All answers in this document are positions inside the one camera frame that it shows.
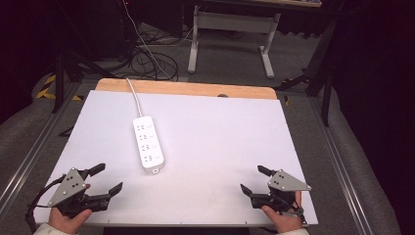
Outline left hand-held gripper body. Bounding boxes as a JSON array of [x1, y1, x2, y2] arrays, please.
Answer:
[[47, 167, 111, 219]]

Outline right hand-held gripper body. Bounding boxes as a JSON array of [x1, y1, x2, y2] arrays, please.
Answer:
[[250, 168, 313, 218]]

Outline person's left hand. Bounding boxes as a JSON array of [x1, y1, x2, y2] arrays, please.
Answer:
[[48, 183, 93, 235]]

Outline person's right hand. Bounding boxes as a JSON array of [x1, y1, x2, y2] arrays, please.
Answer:
[[260, 190, 303, 234]]

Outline white board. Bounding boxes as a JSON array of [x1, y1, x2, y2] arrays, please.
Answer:
[[33, 89, 319, 227]]

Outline white power strip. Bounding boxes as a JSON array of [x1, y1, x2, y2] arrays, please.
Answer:
[[132, 115, 166, 174]]

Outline black metal stand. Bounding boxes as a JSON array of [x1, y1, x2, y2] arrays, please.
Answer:
[[52, 48, 115, 115], [274, 18, 339, 127]]

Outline wooden desk top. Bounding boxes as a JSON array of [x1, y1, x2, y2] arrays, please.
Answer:
[[201, 0, 323, 9]]

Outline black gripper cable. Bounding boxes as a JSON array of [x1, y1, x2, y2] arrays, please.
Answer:
[[24, 174, 68, 233]]

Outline aluminium rail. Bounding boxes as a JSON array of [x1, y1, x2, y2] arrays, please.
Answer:
[[307, 96, 374, 235], [0, 81, 81, 214]]

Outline white power strip cable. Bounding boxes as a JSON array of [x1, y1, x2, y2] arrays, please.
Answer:
[[124, 77, 145, 118]]

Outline black floor cables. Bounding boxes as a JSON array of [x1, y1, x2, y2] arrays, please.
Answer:
[[128, 30, 180, 81]]

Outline white floor cable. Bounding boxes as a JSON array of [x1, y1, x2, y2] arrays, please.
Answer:
[[121, 0, 173, 80]]

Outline white metal desk frame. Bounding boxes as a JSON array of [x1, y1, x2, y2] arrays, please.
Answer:
[[187, 4, 282, 79]]

